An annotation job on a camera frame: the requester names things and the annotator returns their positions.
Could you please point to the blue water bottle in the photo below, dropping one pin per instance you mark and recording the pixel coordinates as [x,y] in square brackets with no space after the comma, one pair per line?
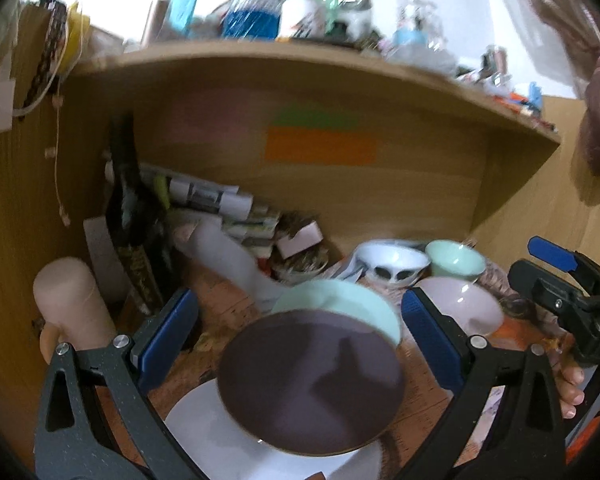
[252,20]

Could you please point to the grey folded paper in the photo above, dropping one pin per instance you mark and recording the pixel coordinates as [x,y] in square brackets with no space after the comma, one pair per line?
[206,244]

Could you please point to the small bowl of trinkets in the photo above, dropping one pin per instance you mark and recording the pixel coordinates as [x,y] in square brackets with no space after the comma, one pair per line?
[300,267]

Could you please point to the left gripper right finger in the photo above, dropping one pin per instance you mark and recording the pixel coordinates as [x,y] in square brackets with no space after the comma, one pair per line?
[504,419]

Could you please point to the right hand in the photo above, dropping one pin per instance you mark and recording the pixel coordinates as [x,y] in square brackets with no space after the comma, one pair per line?
[569,377]

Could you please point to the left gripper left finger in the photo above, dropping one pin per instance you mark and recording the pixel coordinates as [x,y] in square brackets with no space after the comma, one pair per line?
[73,439]

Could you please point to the pink mug with handle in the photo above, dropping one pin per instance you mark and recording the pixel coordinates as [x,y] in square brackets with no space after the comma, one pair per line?
[69,300]

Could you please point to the stack of newspapers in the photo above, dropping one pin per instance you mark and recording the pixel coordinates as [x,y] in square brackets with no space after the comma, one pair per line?
[238,214]

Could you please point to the dark patterned plate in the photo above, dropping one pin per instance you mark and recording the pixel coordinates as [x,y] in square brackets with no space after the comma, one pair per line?
[311,382]

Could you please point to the green sticky note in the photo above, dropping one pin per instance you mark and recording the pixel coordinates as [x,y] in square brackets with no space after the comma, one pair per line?
[296,116]

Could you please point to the mint green plate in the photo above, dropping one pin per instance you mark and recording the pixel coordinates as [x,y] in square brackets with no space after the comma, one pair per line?
[353,300]

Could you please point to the white plate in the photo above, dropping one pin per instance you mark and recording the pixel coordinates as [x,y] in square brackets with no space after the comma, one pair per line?
[222,450]

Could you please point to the small mint green bowl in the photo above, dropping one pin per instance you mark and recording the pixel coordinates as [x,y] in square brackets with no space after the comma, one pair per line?
[455,260]

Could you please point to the white small box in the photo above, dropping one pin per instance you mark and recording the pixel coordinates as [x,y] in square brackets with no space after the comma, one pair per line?
[307,237]

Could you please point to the orange sticky note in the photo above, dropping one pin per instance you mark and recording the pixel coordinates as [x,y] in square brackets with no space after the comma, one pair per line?
[310,146]

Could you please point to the wooden shelf unit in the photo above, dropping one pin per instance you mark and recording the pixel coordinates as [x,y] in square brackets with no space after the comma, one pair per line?
[452,163]

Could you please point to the white bowl black ovals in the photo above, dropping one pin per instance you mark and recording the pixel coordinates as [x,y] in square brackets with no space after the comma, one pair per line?
[392,265]

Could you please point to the pale pink bowl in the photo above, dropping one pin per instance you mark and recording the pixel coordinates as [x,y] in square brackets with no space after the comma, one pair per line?
[474,309]

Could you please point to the pink sticky note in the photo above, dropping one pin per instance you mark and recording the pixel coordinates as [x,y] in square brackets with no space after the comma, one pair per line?
[207,116]

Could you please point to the dark wine bottle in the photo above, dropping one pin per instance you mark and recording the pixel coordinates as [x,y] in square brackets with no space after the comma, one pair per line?
[134,219]

